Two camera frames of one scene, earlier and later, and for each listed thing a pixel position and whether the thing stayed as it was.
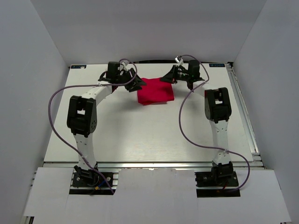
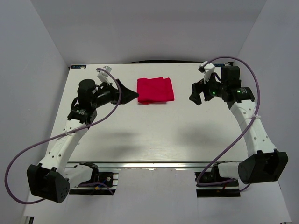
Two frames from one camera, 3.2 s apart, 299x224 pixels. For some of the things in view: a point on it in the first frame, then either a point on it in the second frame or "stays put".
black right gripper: [172, 76] -> [199, 87]
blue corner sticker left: [78, 66] stays put
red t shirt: [155, 91] stays put
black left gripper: [131, 87] -> [127, 95]
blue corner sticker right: [217, 65] stays put
